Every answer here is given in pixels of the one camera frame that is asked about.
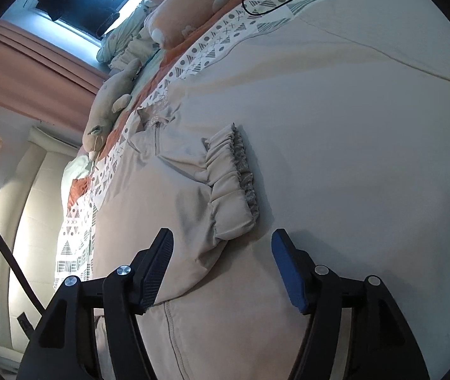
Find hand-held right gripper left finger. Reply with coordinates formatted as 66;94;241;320
17;228;174;380

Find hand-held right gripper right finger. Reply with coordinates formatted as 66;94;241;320
271;229;431;380

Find large beige garment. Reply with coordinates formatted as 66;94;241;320
91;0;450;380

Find dark hanging clothes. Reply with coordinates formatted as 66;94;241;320
32;0;128;40

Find beige upholstered headboard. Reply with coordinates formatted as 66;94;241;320
0;127;81;361

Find beige plush toy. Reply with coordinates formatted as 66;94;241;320
82;59;142;162

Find white geometric patterned bedsheet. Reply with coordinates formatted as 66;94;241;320
53;0;380;289

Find light green quilt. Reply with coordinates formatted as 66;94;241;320
96;0;162;72

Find pink curtain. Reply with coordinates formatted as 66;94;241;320
0;20;109;125

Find orange printed pillow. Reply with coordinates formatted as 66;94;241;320
144;0;273;48

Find thick black cable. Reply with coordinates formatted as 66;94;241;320
0;198;47;317

